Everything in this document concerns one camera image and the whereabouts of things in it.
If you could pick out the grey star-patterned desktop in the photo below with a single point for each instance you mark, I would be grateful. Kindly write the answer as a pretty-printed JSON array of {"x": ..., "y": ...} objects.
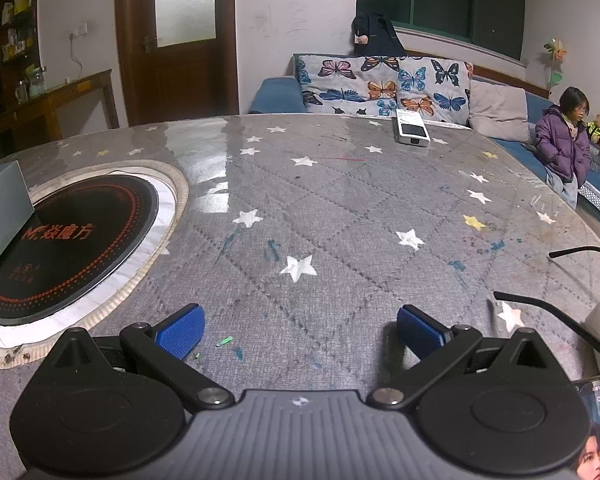
[{"x": 330, "y": 240}]

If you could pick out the small glass jar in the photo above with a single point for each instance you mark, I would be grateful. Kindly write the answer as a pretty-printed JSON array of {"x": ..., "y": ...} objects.
[{"x": 21, "y": 91}]

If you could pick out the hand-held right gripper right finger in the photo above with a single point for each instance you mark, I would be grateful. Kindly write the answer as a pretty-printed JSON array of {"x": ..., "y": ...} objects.
[{"x": 420, "y": 331}]

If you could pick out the white handheld device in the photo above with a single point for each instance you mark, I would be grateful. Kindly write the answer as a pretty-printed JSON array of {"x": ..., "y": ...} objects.
[{"x": 411, "y": 127}]

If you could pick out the large glass jar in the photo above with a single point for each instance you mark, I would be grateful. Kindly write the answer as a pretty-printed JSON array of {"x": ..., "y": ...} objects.
[{"x": 36, "y": 84}]

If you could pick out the brown wooden door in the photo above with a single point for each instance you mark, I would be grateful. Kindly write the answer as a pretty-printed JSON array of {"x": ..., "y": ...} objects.
[{"x": 180, "y": 85}]

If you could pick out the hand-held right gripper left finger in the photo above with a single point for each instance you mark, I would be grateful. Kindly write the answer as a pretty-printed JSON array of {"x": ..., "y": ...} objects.
[{"x": 180, "y": 332}]

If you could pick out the brown wooden side desk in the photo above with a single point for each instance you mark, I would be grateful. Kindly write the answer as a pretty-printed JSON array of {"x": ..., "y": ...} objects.
[{"x": 80, "y": 91}]

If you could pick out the butterfly print cushion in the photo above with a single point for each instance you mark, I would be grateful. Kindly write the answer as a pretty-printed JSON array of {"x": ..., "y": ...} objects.
[
  {"x": 435, "y": 87},
  {"x": 345, "y": 80}
]

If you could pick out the white paper strip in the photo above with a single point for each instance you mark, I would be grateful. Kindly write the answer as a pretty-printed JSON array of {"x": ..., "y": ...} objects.
[{"x": 447, "y": 124}]

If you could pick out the colourful pinwheel flower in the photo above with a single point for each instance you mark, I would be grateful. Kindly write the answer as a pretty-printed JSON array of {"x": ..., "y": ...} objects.
[{"x": 555, "y": 55}]

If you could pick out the blue sofa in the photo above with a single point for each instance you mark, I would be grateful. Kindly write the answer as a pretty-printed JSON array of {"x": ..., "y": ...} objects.
[{"x": 275, "y": 95}]

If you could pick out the white wall socket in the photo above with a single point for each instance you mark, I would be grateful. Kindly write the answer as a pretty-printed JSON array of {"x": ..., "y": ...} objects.
[{"x": 78, "y": 30}]

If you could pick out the black backpack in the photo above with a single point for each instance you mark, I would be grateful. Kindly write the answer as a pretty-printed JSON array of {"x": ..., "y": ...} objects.
[{"x": 377, "y": 35}]

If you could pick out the black round induction cooktop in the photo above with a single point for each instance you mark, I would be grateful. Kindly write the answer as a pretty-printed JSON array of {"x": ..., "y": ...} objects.
[{"x": 70, "y": 255}]

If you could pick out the plain grey pillow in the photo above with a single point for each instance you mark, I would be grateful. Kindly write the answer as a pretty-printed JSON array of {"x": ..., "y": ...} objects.
[{"x": 500, "y": 110}]

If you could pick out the grey-blue cardboard box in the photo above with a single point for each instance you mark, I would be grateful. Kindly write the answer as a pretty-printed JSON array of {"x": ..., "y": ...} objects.
[{"x": 2, "y": 220}]

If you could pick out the brown teddy bear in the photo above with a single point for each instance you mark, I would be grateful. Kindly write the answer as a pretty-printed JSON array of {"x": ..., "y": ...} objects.
[{"x": 599, "y": 127}]

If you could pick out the dark green window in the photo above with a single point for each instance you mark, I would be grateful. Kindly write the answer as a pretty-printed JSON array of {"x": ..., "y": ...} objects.
[{"x": 440, "y": 0}]

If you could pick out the black eyeglasses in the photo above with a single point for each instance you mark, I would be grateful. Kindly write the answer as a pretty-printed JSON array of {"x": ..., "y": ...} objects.
[{"x": 530, "y": 301}]

